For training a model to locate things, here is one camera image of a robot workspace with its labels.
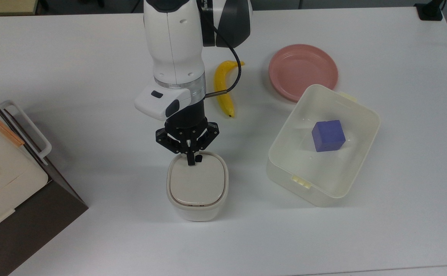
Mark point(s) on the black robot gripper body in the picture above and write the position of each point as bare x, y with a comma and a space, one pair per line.
187, 128

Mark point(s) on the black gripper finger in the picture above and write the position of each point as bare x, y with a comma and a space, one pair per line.
193, 153
188, 155

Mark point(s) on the beige trash can lid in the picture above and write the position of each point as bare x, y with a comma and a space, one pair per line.
197, 183

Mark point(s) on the white small trash can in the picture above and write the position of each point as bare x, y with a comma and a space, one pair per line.
197, 191

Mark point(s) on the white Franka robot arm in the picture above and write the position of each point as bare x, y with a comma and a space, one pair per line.
175, 50

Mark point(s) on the yellow banana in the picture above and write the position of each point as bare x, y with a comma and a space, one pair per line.
223, 88

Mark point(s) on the pink round plate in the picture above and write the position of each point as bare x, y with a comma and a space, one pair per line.
300, 71

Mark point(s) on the translucent white plastic container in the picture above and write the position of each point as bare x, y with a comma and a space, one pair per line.
323, 153

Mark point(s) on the purple cube block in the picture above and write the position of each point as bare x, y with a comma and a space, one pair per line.
327, 135

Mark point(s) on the white brown countertop appliance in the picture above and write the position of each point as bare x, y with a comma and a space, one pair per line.
9, 180

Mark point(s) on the wooden side table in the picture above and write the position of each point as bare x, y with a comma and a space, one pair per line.
5, 5

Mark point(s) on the black table clamp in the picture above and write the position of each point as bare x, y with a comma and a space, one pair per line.
429, 10

